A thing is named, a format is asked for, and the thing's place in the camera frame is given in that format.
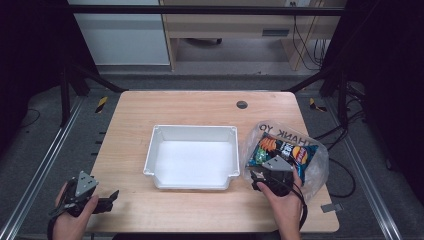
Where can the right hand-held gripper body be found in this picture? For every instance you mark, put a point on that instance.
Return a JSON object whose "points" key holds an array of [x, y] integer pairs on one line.
{"points": [[278, 164]]}

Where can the grey tape piece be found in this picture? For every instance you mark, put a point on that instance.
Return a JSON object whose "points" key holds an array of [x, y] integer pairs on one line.
{"points": [[331, 208]]}

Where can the black frame crossbar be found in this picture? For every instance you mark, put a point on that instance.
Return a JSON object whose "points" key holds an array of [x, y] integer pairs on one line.
{"points": [[200, 9]]}

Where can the black metal stand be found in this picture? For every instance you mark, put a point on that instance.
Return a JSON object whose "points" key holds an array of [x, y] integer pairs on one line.
{"points": [[76, 80], [333, 80]]}

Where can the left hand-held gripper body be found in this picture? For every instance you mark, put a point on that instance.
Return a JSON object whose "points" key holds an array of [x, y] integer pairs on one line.
{"points": [[86, 183]]}

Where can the yellow black floor marker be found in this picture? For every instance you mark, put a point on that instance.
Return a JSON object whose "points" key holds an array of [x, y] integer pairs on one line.
{"points": [[315, 105], [102, 104]]}

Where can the black snack packet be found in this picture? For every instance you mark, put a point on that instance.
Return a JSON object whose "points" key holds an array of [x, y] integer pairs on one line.
{"points": [[293, 150]]}

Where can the grey table grommet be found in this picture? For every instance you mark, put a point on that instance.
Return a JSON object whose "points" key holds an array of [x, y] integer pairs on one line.
{"points": [[242, 104]]}

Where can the person's right hand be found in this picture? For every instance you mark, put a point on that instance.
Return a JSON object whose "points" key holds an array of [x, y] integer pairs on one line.
{"points": [[286, 213]]}

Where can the white plastic bin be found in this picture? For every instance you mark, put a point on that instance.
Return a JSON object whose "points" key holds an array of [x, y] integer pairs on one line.
{"points": [[193, 160]]}

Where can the white cabinet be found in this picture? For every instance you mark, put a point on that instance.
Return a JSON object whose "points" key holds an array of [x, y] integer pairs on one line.
{"points": [[123, 36]]}

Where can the aluminium floor rail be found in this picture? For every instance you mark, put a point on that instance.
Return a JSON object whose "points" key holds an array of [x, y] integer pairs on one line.
{"points": [[43, 166], [363, 180]]}

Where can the person's left hand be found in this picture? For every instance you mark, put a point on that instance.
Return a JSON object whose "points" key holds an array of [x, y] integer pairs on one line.
{"points": [[70, 226]]}

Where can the clear plastic bag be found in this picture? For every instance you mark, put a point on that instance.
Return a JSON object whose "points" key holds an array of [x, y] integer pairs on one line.
{"points": [[318, 170]]}

